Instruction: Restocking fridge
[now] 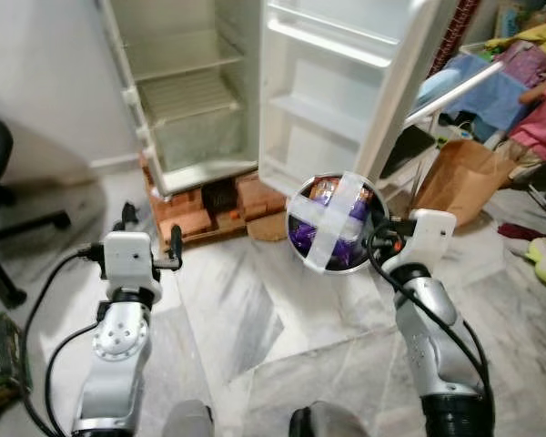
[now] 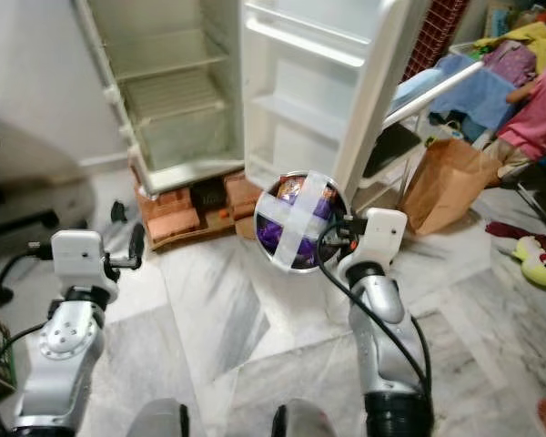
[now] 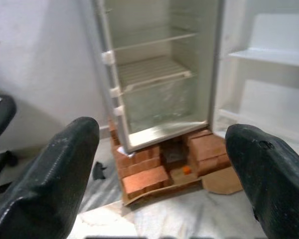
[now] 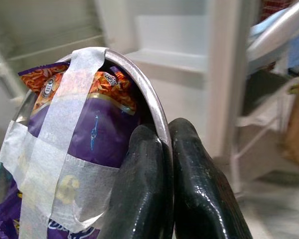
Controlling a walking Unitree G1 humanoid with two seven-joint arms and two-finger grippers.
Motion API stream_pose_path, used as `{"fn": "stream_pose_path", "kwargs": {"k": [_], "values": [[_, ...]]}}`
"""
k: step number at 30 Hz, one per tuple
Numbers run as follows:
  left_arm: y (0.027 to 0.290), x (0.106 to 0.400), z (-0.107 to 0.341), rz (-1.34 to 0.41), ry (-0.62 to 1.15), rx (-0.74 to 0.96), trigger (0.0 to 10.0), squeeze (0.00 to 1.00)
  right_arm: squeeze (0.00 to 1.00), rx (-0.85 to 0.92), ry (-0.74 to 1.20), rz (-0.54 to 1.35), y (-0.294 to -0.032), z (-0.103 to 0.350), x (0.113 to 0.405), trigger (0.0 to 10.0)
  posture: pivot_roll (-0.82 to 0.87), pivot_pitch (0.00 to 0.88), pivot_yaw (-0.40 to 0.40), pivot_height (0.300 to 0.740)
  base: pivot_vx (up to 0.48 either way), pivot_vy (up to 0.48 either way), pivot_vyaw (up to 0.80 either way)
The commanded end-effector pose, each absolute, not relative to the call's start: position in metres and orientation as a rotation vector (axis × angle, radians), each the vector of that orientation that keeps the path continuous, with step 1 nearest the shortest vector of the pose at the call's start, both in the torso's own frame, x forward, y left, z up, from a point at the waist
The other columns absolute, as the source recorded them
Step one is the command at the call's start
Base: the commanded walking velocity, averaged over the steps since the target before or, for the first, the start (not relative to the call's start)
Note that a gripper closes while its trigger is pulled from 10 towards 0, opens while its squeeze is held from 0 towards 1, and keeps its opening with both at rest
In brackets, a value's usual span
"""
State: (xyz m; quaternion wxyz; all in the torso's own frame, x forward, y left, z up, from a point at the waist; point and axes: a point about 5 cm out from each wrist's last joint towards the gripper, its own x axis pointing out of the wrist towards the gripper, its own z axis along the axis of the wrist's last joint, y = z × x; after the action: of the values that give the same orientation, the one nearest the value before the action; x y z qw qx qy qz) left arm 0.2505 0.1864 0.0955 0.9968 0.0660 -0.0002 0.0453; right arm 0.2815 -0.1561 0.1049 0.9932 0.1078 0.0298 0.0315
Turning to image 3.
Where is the silver fridge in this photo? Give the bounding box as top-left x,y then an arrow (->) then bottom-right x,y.
82,0 -> 299,154

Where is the silver fridge door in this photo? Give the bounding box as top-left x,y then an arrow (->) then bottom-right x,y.
214,0 -> 299,140

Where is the clear glass fridge shelf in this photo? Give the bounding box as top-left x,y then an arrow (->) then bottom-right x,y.
111,32 -> 198,54

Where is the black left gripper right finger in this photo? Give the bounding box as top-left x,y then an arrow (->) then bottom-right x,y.
225,123 -> 299,239

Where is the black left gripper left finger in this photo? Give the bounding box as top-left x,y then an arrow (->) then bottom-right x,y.
0,117 -> 101,239

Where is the white door shelf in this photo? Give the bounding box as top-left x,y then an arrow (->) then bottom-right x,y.
227,47 -> 299,69
217,108 -> 243,125

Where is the white wire fridge shelf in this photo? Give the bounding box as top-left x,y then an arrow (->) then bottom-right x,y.
115,55 -> 198,94

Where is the black office chair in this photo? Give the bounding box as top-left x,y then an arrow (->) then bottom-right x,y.
0,67 -> 18,190

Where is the clear crisper drawer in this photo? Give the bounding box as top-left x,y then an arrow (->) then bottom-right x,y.
124,79 -> 203,135

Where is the red brick stack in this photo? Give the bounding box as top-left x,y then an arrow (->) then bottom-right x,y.
187,130 -> 232,178
109,121 -> 170,200

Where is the black scrap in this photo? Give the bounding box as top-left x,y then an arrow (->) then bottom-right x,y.
93,161 -> 108,180

